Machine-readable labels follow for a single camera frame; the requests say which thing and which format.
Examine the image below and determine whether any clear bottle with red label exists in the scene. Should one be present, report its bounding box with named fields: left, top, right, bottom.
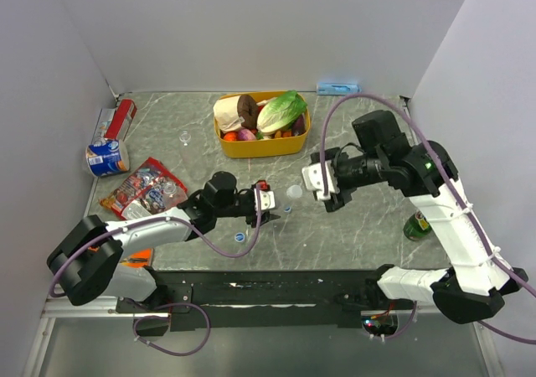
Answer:
left=286, top=184, right=303, bottom=200

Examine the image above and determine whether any purple toy eggplant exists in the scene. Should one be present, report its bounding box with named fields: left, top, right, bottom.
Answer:
left=291, top=114, right=307, bottom=137

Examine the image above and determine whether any yellow plastic bin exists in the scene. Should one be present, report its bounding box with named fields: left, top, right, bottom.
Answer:
left=214, top=90, right=311, bottom=158

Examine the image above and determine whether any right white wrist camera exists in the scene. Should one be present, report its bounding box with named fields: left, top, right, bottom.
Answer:
left=301, top=160, right=340, bottom=202

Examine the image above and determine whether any clear lying plastic bottle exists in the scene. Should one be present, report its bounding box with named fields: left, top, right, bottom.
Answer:
left=179, top=130, right=207, bottom=182

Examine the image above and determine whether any blue tissue pack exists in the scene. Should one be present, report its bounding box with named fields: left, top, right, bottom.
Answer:
left=316, top=82, right=362, bottom=96

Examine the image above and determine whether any pink toy onion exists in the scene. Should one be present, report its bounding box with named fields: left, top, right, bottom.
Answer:
left=237, top=128, right=256, bottom=142

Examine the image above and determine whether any red silver box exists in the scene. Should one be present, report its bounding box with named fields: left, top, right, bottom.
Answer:
left=91, top=99, right=137, bottom=145

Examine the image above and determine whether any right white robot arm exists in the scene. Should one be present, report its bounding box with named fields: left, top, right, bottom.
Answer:
left=325, top=110, right=520, bottom=324

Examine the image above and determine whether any green toy lettuce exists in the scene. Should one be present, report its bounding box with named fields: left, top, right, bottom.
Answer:
left=256, top=90, right=307, bottom=135

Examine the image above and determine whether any orange toy fruit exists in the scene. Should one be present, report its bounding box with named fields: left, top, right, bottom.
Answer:
left=223, top=132, right=238, bottom=142

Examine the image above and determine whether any red snack bag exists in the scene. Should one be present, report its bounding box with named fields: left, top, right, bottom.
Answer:
left=100, top=158, right=188, bottom=220

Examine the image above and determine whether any orange razor package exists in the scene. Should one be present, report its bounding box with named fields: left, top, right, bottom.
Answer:
left=121, top=249, right=153, bottom=268

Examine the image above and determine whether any green glass bottle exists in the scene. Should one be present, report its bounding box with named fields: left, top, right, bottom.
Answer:
left=403, top=211, right=432, bottom=241

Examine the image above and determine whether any brown toy donut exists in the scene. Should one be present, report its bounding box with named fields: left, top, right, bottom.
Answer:
left=237, top=95, right=260, bottom=129

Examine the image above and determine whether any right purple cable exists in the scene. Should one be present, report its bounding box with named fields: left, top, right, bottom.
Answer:
left=319, top=91, right=536, bottom=345

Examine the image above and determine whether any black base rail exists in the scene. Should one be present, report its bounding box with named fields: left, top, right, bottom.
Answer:
left=116, top=270, right=413, bottom=332

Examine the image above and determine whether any blue white can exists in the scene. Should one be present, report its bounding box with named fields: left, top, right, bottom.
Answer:
left=85, top=140, right=130, bottom=178

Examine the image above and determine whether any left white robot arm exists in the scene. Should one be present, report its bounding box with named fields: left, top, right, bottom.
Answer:
left=46, top=171, right=277, bottom=312

